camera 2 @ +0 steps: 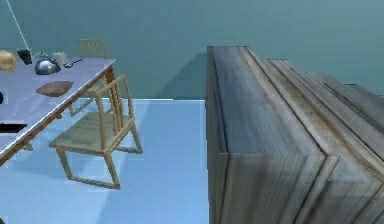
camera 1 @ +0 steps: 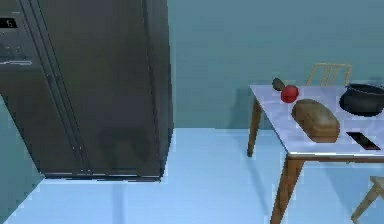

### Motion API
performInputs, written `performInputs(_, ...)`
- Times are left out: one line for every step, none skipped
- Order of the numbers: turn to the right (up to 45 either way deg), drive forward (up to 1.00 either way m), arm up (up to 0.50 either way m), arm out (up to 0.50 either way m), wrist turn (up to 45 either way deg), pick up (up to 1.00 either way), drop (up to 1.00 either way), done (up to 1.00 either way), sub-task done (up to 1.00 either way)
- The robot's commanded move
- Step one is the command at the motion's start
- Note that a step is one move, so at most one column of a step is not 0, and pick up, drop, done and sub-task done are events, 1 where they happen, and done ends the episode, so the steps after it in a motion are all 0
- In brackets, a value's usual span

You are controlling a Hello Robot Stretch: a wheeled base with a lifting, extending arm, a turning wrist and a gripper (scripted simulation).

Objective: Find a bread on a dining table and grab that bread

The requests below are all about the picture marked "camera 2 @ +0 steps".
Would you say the tan bread loaf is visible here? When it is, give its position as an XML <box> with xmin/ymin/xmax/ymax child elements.
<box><xmin>0</xmin><ymin>49</ymin><xmax>18</xmax><ymax>73</ymax></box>

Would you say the silver kettle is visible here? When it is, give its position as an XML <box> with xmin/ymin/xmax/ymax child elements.
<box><xmin>34</xmin><ymin>52</ymin><xmax>62</xmax><ymax>76</ymax></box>

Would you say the black flat object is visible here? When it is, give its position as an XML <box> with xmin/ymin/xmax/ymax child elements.
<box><xmin>0</xmin><ymin>123</ymin><xmax>28</xmax><ymax>134</ymax></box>

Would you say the black utensil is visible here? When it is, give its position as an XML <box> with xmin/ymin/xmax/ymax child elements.
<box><xmin>63</xmin><ymin>58</ymin><xmax>83</xmax><ymax>69</ymax></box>

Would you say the light wooden chair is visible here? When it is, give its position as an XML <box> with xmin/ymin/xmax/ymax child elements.
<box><xmin>67</xmin><ymin>38</ymin><xmax>116</xmax><ymax>118</ymax></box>
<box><xmin>48</xmin><ymin>73</ymin><xmax>144</xmax><ymax>191</ymax></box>

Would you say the white top wooden dining table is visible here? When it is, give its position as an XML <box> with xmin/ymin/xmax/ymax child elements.
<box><xmin>0</xmin><ymin>57</ymin><xmax>117</xmax><ymax>168</ymax></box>

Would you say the brown flat plate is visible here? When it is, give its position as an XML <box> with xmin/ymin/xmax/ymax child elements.
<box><xmin>35</xmin><ymin>80</ymin><xmax>75</xmax><ymax>98</ymax></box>

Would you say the pale grey cup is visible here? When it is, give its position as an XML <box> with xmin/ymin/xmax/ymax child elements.
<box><xmin>52</xmin><ymin>51</ymin><xmax>69</xmax><ymax>66</ymax></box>

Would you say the grey wooden cabinet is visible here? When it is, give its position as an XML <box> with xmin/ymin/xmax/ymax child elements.
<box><xmin>205</xmin><ymin>45</ymin><xmax>384</xmax><ymax>224</ymax></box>

